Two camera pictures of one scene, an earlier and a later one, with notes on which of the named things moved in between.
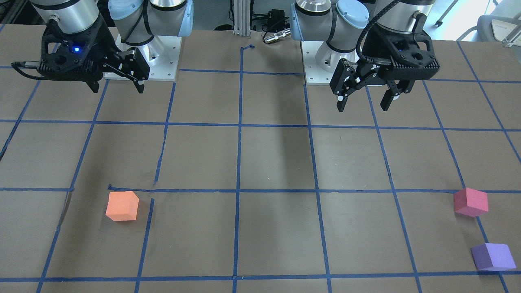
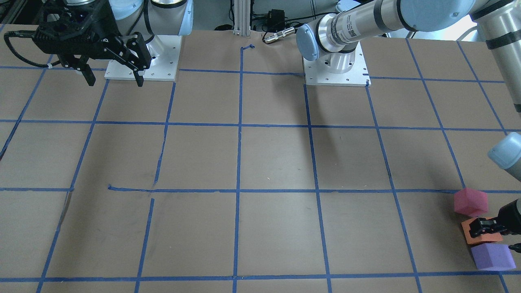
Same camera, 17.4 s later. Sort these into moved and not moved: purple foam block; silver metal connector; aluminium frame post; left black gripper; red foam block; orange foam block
Moved: orange foam block; left black gripper
Not moved: aluminium frame post; purple foam block; red foam block; silver metal connector
